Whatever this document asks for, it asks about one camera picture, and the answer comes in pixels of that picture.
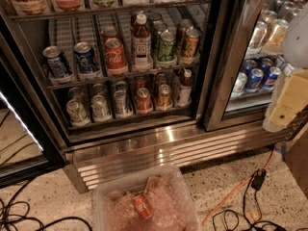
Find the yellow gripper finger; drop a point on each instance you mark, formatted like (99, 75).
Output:
(290, 97)

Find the orange soda can bottom shelf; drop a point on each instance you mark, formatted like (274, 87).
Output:
(164, 96)

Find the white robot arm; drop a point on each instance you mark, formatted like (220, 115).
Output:
(295, 51)

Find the blue pepsi can right fridge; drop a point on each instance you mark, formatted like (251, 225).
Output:
(270, 78)
(255, 77)

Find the white can right fridge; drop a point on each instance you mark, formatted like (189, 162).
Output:
(239, 85)

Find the fridge glass door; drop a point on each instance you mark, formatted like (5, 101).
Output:
(252, 35)

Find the brown tea bottle bottom shelf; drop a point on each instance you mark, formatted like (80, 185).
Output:
(184, 87)

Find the brown tea bottle shelf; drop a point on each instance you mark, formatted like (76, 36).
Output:
(141, 44)
(184, 87)

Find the orange brown can middle shelf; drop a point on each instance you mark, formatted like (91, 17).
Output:
(190, 45)

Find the green can middle shelf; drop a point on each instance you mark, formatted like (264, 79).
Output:
(166, 49)

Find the red coca-cola can bottom shelf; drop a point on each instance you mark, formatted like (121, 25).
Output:
(143, 101)

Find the red coca-cola can shelf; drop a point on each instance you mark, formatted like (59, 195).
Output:
(143, 101)
(115, 56)

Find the brown tea bottle middle shelf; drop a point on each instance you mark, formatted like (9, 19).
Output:
(141, 44)

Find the red coca-cola can middle shelf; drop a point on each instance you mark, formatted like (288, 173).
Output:
(115, 56)

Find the red can in bin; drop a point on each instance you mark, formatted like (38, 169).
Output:
(142, 207)

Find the silver white can bottom shelf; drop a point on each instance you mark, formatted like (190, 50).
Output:
(100, 109)

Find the blue pepsi can middle shelf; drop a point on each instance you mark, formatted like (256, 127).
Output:
(88, 68)

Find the steel fridge base grille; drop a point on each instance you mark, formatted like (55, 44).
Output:
(95, 163)

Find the green white can bottom shelf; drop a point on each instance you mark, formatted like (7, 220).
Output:
(77, 112)

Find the blue silver can middle shelf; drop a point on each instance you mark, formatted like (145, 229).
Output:
(59, 69)

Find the black power adapter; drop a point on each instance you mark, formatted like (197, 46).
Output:
(258, 179)

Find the clear plastic bin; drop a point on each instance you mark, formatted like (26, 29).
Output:
(165, 190)

